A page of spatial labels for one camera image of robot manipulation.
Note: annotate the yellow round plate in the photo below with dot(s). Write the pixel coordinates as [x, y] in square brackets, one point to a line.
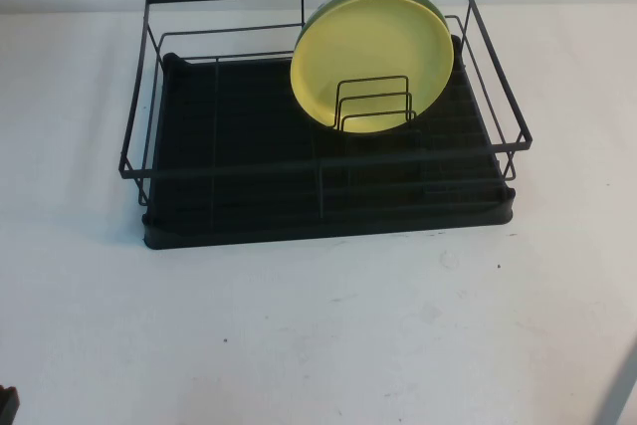
[358, 62]

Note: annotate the black plastic drip tray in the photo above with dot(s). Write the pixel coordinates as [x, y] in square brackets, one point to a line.
[249, 121]

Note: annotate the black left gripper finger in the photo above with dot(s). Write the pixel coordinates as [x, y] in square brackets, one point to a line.
[8, 397]

